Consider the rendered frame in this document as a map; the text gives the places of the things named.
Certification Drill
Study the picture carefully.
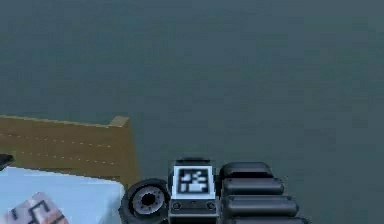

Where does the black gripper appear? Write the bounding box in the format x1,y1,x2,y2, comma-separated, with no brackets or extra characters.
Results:
118,177,172,224

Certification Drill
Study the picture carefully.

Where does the patterned pink pillow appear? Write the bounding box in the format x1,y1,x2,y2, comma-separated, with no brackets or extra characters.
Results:
0,191,70,224

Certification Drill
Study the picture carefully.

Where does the small black object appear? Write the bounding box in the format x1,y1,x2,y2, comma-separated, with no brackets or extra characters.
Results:
0,153,15,171

